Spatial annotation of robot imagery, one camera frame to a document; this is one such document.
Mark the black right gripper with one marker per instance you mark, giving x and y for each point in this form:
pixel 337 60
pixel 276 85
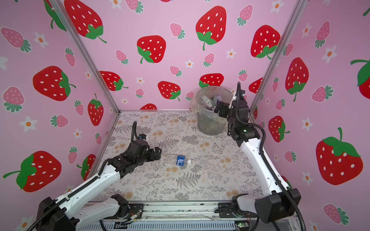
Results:
pixel 221 108

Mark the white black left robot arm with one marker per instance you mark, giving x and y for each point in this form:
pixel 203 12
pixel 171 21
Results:
pixel 69 213

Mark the translucent plastic bin liner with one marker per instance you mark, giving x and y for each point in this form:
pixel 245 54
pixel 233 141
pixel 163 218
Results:
pixel 198 108

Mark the grey wire mesh bin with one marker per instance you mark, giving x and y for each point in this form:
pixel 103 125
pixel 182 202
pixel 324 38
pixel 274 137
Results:
pixel 210 127

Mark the crushed clear bottle white cap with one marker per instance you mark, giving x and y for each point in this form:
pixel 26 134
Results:
pixel 217 98

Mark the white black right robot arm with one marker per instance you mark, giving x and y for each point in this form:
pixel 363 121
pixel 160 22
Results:
pixel 279 200

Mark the clear bottle blue label white cap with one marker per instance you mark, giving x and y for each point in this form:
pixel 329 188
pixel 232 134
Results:
pixel 178 160

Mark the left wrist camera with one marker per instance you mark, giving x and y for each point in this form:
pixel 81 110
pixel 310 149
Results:
pixel 139 147

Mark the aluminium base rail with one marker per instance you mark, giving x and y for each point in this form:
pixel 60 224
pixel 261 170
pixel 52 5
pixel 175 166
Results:
pixel 189 216

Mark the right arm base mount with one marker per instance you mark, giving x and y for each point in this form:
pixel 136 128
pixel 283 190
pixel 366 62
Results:
pixel 240 206

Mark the aluminium left corner post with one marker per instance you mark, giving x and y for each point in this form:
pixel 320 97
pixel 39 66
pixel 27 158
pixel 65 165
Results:
pixel 75 36

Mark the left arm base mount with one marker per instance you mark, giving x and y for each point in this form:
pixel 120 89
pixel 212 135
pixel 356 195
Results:
pixel 126 210

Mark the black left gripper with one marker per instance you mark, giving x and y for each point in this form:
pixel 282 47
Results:
pixel 152 157

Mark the clear square bottle green label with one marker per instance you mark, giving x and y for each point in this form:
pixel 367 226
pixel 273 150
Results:
pixel 207 102

